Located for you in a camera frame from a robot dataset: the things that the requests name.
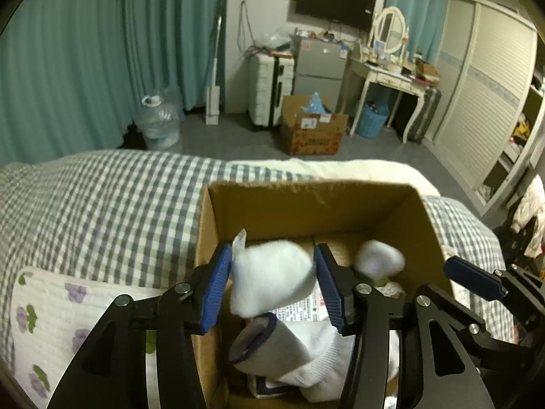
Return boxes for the black wall television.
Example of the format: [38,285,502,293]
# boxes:
[295,0,377,32]

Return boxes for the white oval mirror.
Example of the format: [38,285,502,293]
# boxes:
[370,6,407,56]

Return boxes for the grey checked bed sheet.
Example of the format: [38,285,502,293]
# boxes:
[0,150,518,350]

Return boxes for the hanging wall cables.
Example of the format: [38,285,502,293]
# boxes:
[238,0,257,58]

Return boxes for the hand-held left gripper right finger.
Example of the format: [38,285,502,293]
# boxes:
[314,244,495,409]

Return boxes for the white suitcase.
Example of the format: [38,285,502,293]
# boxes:
[248,53,295,127]

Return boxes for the silver small fridge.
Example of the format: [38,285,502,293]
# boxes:
[294,36,350,113]

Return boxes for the blue plastic bag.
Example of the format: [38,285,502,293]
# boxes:
[304,91,333,116]

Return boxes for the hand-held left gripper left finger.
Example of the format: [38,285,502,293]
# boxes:
[47,243,233,409]

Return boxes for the clear plastic bag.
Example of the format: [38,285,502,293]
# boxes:
[260,30,294,54]

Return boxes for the brown box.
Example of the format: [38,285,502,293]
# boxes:
[415,60,441,84]

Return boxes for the teal curtain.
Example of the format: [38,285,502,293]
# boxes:
[0,0,128,167]
[385,0,450,64]
[123,0,231,116]

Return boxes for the cream cloth bundle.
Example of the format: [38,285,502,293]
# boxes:
[375,279,407,299]

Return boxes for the printed cardboard box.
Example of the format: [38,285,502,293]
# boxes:
[280,95,349,156]

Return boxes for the dark patterned garment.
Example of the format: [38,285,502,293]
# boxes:
[494,222,533,265]

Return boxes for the clear water jug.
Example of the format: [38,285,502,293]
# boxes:
[136,94,182,151]

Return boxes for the white flat mop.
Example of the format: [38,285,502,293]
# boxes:
[205,15,223,125]

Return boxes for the tissue packet with red label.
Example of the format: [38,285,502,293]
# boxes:
[272,292,330,327]

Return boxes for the white puffy jacket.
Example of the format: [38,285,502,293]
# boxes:
[511,175,545,258]

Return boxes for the dark suitcase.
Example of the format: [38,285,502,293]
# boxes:
[409,87,442,145]

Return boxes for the blue laundry basket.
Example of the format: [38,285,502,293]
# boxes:
[355,101,390,139]

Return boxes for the floral quilted mat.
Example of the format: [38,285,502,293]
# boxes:
[9,266,162,405]

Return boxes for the white sock with dark trim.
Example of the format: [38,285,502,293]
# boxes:
[228,312,356,403]

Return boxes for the white dressing table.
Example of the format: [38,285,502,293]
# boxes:
[349,57,429,145]

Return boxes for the white louvred wardrobe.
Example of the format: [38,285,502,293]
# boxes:
[430,0,545,218]

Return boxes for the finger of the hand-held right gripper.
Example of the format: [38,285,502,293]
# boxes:
[462,317,522,369]
[443,256,545,320]

